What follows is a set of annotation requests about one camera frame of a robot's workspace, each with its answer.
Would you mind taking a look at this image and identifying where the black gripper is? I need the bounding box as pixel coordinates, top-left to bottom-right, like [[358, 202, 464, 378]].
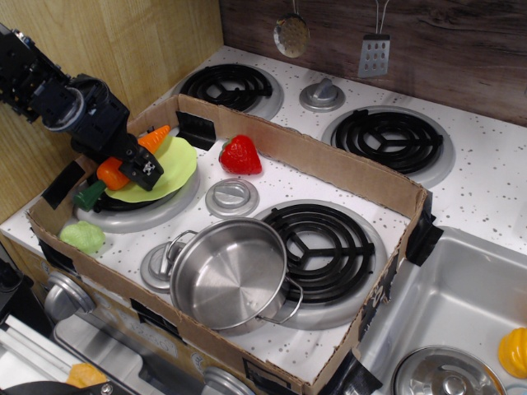
[[55, 74, 164, 191]]

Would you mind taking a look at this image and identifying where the orange toy carrot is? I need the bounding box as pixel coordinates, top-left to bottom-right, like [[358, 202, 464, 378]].
[[73, 125, 170, 211]]

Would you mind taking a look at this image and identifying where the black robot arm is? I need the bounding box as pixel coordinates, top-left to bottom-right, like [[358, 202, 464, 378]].
[[1, 26, 164, 191]]

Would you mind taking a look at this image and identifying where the light green plate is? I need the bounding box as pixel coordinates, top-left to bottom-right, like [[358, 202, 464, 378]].
[[105, 136, 198, 203]]

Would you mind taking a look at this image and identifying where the front left black burner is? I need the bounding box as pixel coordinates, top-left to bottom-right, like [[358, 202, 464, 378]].
[[73, 168, 200, 234]]

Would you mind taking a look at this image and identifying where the black burner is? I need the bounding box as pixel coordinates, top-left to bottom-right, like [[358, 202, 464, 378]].
[[321, 105, 455, 188], [73, 168, 200, 234], [256, 199, 387, 330], [171, 63, 284, 120]]

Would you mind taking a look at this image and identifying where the green toy lettuce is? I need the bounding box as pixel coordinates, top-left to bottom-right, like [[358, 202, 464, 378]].
[[59, 221, 105, 254]]

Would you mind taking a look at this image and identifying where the silver centre stove knob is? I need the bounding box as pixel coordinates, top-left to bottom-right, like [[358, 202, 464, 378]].
[[205, 179, 259, 218]]

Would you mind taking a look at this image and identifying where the silver stove knob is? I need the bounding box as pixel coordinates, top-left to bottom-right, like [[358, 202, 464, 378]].
[[299, 78, 345, 113], [205, 179, 259, 218], [140, 242, 184, 294]]

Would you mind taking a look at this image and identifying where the red toy strawberry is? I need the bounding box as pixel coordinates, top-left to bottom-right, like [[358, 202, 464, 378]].
[[219, 135, 263, 175]]

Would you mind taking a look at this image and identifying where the silver front stove knob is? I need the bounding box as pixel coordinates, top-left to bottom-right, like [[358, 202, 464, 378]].
[[140, 242, 184, 294]]

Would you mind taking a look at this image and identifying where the cardboard fence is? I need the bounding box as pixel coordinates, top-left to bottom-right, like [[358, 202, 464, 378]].
[[27, 95, 433, 394]]

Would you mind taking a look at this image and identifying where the back left black burner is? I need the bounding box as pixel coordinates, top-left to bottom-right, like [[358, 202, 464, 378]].
[[171, 63, 284, 120]]

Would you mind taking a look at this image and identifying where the stainless steel pot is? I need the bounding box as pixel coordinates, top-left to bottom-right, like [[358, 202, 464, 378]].
[[170, 217, 303, 336]]

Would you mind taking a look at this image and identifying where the silver oven dial left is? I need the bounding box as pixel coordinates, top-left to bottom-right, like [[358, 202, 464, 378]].
[[44, 272, 96, 322]]

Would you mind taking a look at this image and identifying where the silver oven dial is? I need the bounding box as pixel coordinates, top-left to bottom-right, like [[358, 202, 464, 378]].
[[201, 366, 245, 395], [44, 272, 96, 322]]

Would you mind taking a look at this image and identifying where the silver back stove knob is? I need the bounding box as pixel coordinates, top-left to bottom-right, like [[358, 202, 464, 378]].
[[299, 78, 345, 113]]

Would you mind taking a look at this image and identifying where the hanging slotted metal spoon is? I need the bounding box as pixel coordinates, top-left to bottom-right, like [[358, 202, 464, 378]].
[[273, 1, 310, 58]]

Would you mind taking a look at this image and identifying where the front right black burner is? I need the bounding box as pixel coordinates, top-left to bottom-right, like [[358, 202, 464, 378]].
[[256, 199, 387, 330]]

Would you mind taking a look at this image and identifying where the orange toy bottom left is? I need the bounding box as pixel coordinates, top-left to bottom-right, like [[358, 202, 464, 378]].
[[66, 363, 108, 388]]

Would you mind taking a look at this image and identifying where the silver oven dial right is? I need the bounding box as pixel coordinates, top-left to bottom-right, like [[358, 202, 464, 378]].
[[201, 366, 245, 395]]

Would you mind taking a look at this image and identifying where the back right black burner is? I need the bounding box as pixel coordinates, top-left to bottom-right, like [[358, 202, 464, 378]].
[[321, 105, 455, 188]]

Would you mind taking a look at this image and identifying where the hanging metal spatula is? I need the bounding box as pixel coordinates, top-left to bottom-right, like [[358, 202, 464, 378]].
[[357, 1, 390, 79]]

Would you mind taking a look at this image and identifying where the silver sink basin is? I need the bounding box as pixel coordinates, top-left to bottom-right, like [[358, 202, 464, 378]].
[[359, 227, 526, 394]]

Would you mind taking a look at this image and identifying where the silver pot lid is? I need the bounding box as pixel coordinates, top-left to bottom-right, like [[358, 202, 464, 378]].
[[391, 346, 506, 395]]

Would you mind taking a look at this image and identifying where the yellow toy in sink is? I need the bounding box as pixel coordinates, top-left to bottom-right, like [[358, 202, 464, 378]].
[[498, 328, 526, 379]]

